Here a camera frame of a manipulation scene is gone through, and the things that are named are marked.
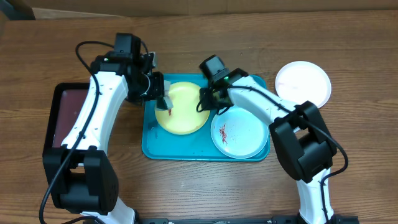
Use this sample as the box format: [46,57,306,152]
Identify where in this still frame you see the white plate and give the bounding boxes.
[275,61,332,108]

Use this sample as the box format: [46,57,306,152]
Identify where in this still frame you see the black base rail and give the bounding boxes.
[134,215,360,224]

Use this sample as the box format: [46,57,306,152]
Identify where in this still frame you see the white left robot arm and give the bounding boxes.
[39,50,165,223]

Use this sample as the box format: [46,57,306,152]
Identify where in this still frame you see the yellow plate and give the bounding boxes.
[155,82,210,135]

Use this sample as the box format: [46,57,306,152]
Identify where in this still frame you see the light blue plate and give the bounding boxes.
[211,106,270,161]

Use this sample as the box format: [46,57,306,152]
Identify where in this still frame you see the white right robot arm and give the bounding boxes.
[197,67,342,223]

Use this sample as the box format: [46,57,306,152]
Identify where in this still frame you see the green scrubbing sponge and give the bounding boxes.
[155,80,173,111]

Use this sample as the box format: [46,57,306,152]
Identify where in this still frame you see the black tray of brown water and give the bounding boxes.
[42,83,90,155]

